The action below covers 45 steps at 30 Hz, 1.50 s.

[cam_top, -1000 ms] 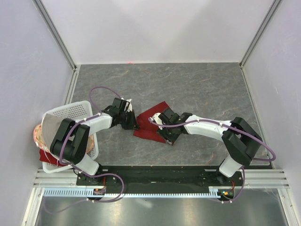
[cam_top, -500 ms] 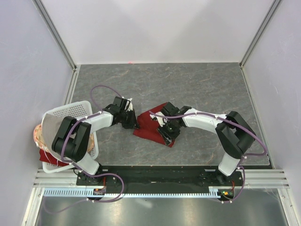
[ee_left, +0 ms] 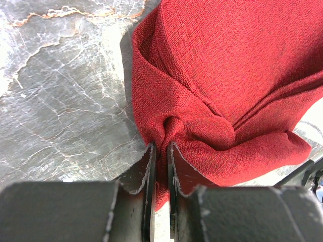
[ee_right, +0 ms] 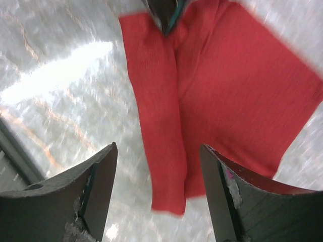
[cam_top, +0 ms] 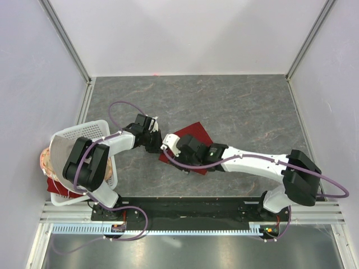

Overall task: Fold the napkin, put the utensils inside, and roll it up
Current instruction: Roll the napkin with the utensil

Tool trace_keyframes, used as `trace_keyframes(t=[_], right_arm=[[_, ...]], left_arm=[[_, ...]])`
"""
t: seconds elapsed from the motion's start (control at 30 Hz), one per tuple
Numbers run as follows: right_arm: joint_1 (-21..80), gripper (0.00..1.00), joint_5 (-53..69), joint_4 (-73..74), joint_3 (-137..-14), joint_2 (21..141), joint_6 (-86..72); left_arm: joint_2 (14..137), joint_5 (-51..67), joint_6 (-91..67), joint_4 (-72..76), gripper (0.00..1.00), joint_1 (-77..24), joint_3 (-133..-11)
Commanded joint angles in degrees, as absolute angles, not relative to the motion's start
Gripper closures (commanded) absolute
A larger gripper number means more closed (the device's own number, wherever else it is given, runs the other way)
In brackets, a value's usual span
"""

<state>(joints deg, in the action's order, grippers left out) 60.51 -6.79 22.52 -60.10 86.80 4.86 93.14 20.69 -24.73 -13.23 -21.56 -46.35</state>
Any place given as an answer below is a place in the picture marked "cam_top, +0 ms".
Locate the left aluminium frame post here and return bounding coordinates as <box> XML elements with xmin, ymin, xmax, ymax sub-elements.
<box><xmin>38</xmin><ymin>0</ymin><xmax>93</xmax><ymax>85</ymax></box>

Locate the right aluminium frame post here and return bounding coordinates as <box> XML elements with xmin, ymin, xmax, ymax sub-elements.
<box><xmin>285</xmin><ymin>0</ymin><xmax>337</xmax><ymax>82</ymax></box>

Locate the aluminium frame post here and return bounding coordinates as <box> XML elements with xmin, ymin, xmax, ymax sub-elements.
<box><xmin>38</xmin><ymin>0</ymin><xmax>93</xmax><ymax>85</ymax></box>
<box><xmin>285</xmin><ymin>0</ymin><xmax>337</xmax><ymax>82</ymax></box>

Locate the red cloth in basket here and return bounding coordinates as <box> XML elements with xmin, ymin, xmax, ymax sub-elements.
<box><xmin>47</xmin><ymin>178</ymin><xmax>81</xmax><ymax>198</ymax></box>

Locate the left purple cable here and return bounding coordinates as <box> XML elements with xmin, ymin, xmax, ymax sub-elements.
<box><xmin>73</xmin><ymin>101</ymin><xmax>149</xmax><ymax>208</ymax></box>

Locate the white slotted cable duct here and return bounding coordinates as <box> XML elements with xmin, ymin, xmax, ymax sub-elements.
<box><xmin>52</xmin><ymin>223</ymin><xmax>264</xmax><ymax>236</ymax></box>

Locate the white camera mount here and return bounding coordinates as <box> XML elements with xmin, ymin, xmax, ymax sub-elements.
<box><xmin>160</xmin><ymin>134</ymin><xmax>181</xmax><ymax>157</ymax></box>
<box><xmin>149</xmin><ymin>117</ymin><xmax>159</xmax><ymax>133</ymax></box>

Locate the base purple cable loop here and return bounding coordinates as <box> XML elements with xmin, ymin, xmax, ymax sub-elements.
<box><xmin>50</xmin><ymin>206</ymin><xmax>152</xmax><ymax>255</ymax></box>

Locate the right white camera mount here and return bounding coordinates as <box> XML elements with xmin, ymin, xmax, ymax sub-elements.
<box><xmin>160</xmin><ymin>134</ymin><xmax>181</xmax><ymax>157</ymax></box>

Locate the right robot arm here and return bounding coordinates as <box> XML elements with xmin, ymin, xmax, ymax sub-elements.
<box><xmin>170</xmin><ymin>134</ymin><xmax>321</xmax><ymax>221</ymax></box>

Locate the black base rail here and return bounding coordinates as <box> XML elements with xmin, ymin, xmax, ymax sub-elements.
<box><xmin>91</xmin><ymin>197</ymin><xmax>289</xmax><ymax>229</ymax></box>

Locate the red cloth napkin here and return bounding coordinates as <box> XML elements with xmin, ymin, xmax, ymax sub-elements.
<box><xmin>159</xmin><ymin>122</ymin><xmax>213</xmax><ymax>175</ymax></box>

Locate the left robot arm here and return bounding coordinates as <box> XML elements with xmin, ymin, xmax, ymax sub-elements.
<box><xmin>60</xmin><ymin>114</ymin><xmax>162</xmax><ymax>220</ymax></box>

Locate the white plastic basket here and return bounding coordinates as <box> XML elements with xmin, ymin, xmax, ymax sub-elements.
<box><xmin>51</xmin><ymin>120</ymin><xmax>110</xmax><ymax>206</ymax></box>

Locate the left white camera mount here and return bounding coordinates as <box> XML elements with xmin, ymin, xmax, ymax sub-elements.
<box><xmin>149</xmin><ymin>117</ymin><xmax>159</xmax><ymax>133</ymax></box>

